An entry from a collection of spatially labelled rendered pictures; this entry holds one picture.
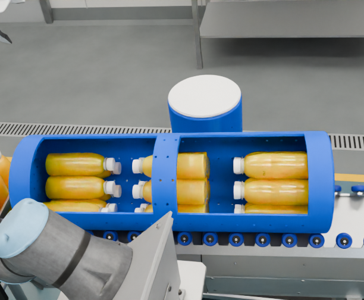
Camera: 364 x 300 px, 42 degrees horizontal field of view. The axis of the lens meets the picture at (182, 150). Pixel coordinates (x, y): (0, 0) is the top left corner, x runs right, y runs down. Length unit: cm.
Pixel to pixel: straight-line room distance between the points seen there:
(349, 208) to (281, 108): 203
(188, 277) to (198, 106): 82
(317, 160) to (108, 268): 62
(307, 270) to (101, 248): 74
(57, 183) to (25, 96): 266
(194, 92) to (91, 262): 108
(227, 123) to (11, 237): 108
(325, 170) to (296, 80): 259
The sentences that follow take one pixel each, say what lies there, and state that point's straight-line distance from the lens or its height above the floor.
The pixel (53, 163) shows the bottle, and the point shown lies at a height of 114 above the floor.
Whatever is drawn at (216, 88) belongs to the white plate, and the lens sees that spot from 187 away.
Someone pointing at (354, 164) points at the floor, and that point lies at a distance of 312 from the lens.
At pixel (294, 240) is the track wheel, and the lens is 141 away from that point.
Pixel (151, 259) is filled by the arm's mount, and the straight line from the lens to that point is 84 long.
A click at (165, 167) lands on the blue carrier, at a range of 127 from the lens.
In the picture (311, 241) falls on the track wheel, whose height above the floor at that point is 97.
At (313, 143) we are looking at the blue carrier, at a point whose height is 123.
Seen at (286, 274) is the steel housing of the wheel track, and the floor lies 84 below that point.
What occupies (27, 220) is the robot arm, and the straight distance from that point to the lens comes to 89.
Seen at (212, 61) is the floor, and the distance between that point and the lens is 410.
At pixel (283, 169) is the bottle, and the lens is 131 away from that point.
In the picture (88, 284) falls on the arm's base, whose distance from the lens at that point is 91.
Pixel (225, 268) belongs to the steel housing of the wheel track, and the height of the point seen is 86.
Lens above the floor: 207
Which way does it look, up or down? 40 degrees down
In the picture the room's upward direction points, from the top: 7 degrees counter-clockwise
